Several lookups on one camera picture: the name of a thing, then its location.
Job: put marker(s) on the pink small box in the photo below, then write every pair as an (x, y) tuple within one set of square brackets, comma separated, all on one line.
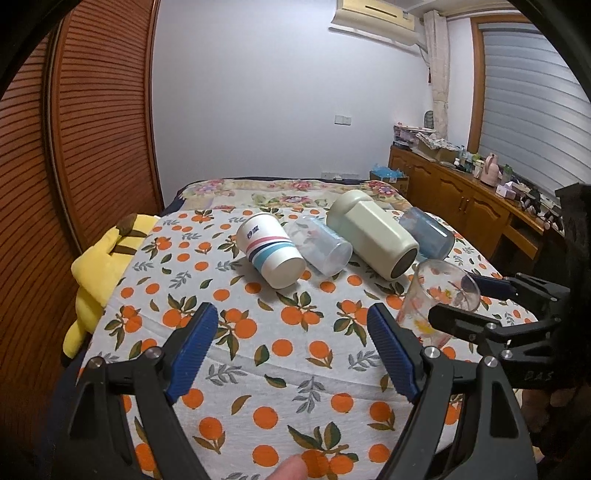
[(507, 189)]

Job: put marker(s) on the wooden sideboard cabinet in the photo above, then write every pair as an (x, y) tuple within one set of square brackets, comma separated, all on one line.
[(461, 198)]

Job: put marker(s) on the grey window blind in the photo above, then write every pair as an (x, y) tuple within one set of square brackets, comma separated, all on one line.
[(535, 106)]

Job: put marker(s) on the blue translucent cup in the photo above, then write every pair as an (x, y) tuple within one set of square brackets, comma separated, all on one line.
[(427, 233)]

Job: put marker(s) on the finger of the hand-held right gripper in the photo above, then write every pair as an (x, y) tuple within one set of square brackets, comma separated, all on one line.
[(461, 321), (494, 287)]

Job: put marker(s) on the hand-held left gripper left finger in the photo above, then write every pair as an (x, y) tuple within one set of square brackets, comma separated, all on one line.
[(193, 353)]

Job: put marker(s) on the clear floral glass cup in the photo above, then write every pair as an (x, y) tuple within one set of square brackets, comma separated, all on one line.
[(422, 295)]

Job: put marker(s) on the floral bed sheet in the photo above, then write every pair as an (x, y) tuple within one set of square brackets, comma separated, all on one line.
[(258, 191)]

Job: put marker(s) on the cardboard box with blue items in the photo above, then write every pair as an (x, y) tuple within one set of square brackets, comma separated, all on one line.
[(390, 177)]

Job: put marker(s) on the pile of boxes and papers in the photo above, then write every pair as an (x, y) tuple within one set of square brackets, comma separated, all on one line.
[(427, 141)]

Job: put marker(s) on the yellow plush toy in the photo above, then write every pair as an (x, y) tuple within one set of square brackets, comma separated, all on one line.
[(94, 277)]

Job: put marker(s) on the orange fruit print blanket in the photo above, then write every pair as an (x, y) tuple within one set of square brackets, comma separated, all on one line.
[(286, 369)]

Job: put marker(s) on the person's left hand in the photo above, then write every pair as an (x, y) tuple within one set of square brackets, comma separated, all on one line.
[(287, 468)]

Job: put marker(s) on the wooden louvered wardrobe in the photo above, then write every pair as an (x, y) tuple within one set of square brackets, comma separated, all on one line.
[(78, 152)]

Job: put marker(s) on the white striped paper cup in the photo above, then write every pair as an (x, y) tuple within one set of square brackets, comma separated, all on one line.
[(268, 249)]

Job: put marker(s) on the pink kettle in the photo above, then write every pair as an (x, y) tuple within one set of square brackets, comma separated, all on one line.
[(490, 170)]

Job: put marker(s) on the white air conditioner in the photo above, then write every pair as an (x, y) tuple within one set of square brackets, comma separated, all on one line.
[(374, 21)]

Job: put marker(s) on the beige lace curtain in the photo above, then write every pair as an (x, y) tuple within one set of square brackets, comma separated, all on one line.
[(438, 74)]

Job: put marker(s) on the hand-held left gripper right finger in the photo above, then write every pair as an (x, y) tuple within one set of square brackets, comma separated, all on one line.
[(392, 355)]

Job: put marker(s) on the white wall socket strip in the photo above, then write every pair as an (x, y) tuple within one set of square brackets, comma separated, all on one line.
[(339, 175)]

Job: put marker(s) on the beige thermos bottle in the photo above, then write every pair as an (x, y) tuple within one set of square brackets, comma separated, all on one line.
[(374, 230)]

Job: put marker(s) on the clear plastic cup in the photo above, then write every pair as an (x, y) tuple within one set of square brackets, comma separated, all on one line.
[(323, 247)]

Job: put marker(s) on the white wall switch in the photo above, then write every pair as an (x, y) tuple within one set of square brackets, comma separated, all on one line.
[(342, 120)]

